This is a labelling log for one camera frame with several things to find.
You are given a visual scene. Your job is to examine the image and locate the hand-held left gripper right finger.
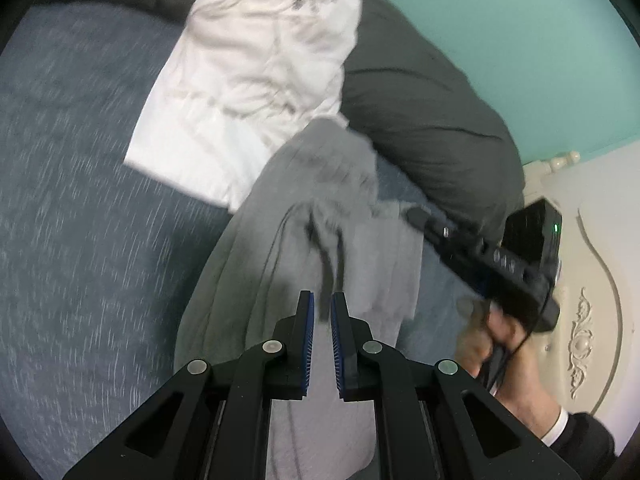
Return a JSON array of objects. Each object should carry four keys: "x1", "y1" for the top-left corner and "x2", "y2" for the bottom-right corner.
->
[{"x1": 330, "y1": 291, "x2": 581, "y2": 480}]

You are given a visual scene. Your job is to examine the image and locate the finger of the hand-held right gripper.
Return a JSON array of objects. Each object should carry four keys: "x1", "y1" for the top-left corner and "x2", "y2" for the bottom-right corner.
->
[{"x1": 402, "y1": 206, "x2": 451, "y2": 241}]

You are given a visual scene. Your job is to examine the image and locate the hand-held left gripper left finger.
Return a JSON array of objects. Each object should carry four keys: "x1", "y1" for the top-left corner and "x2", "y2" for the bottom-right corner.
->
[{"x1": 62, "y1": 290, "x2": 316, "y2": 480}]

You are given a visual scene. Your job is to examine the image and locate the grey fleece-lined pants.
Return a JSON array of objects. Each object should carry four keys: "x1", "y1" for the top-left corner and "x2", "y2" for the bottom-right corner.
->
[{"x1": 172, "y1": 119, "x2": 426, "y2": 480}]

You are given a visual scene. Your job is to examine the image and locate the person's right hand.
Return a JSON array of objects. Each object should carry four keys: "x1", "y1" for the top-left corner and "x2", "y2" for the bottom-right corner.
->
[{"x1": 454, "y1": 296, "x2": 569, "y2": 444}]

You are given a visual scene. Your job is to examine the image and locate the cream tufted headboard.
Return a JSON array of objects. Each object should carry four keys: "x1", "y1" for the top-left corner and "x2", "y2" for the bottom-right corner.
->
[{"x1": 520, "y1": 150, "x2": 640, "y2": 441}]

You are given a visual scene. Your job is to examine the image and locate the cream bedpost finial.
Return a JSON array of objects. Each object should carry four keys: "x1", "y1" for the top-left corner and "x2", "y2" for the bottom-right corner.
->
[{"x1": 547, "y1": 150, "x2": 583, "y2": 173}]

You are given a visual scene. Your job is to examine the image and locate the white printed shirt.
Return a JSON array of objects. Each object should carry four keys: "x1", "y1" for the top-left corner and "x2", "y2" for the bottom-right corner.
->
[{"x1": 123, "y1": 0, "x2": 364, "y2": 213}]

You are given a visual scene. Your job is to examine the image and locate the blue flecked bed blanket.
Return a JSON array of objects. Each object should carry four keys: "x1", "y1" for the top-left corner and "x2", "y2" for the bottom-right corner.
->
[{"x1": 0, "y1": 2, "x2": 491, "y2": 480}]

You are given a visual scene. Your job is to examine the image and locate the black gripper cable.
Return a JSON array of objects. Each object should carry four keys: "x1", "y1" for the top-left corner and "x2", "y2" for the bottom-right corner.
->
[{"x1": 487, "y1": 327, "x2": 534, "y2": 394}]

